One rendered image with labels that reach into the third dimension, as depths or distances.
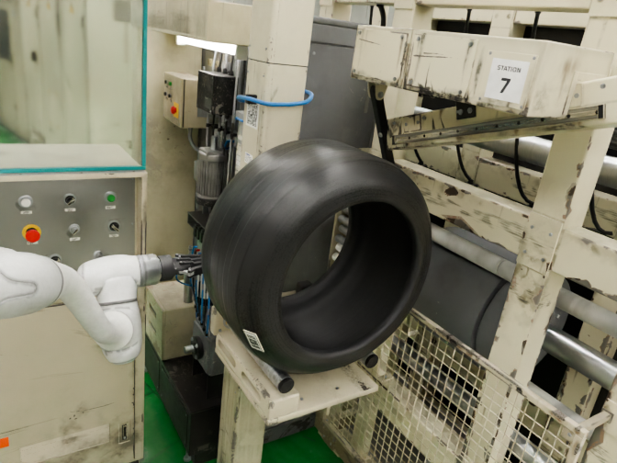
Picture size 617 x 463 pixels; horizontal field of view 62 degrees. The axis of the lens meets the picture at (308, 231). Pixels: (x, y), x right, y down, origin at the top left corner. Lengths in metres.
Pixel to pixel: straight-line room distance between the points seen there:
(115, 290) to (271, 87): 0.68
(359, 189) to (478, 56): 0.38
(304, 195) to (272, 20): 0.52
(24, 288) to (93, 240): 0.90
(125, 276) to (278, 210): 0.53
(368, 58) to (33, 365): 1.42
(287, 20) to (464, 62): 0.48
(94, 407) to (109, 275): 0.75
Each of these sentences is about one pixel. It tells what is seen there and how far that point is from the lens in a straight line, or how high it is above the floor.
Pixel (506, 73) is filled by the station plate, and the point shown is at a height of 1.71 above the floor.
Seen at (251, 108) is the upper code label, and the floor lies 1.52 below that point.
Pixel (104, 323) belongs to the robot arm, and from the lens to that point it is 1.32.
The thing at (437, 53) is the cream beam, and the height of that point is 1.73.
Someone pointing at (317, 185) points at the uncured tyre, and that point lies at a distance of 1.12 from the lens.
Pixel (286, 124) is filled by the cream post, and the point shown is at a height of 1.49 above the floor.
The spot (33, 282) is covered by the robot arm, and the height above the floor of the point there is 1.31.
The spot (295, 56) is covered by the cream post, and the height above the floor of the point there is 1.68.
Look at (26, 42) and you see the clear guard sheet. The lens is 1.63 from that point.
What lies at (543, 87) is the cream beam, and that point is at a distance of 1.15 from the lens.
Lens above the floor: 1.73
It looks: 21 degrees down
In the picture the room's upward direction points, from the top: 8 degrees clockwise
